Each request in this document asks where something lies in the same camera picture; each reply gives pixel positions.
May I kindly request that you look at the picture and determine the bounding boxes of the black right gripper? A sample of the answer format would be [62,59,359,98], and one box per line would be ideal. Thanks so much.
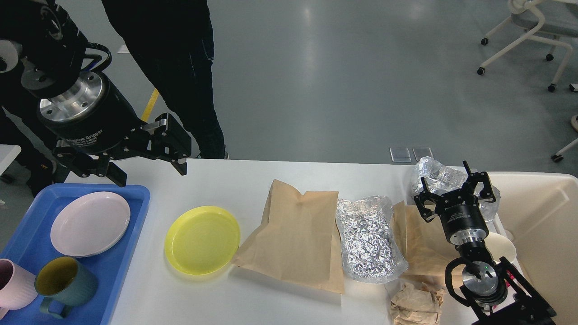
[414,161,497,246]

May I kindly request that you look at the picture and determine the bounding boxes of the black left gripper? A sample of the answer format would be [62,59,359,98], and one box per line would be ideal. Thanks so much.
[37,71,192,187]

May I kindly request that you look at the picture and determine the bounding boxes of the yellow round plate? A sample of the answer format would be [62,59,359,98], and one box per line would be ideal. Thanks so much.
[164,206,240,276]

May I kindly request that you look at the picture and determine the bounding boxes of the dark green mug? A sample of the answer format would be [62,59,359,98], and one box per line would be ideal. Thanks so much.
[34,256,98,319]

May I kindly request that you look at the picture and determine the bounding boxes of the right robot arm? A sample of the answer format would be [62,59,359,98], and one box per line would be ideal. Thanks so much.
[414,161,557,325]

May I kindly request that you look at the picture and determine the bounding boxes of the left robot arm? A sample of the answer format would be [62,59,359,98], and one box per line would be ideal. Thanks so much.
[1,0,192,187]

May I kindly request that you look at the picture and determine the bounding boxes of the crumpled foil container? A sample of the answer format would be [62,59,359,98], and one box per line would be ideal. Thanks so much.
[410,156,500,223]

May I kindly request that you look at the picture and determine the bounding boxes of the white paper cup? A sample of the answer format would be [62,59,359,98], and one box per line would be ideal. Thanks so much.
[484,232,517,264]

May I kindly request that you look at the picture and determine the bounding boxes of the floor outlet cover plates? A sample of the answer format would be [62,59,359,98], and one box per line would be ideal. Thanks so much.
[389,147,434,164]

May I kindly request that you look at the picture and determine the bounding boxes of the white round plate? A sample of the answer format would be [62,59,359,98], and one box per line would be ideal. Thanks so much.
[50,191,131,257]

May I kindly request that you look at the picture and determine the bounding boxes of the beige plastic bin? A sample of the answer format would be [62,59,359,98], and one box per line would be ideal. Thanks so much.
[489,172,578,325]

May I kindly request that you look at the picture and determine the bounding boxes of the crumpled brown paper ball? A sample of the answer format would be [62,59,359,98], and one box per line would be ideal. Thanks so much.
[389,282,446,325]

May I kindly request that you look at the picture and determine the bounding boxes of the person in black pants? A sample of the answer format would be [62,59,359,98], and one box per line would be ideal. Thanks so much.
[103,0,228,160]

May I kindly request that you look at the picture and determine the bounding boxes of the blue plastic tray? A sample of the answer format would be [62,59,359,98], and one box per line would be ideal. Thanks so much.
[1,183,150,325]

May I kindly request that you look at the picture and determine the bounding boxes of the large brown paper bag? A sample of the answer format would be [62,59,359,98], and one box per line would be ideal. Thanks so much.
[233,180,345,294]

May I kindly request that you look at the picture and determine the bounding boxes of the pink mug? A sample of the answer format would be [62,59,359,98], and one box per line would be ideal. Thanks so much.
[0,258,38,319]

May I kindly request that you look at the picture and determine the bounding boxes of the white office chair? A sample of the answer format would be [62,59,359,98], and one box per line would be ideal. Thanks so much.
[477,0,578,93]

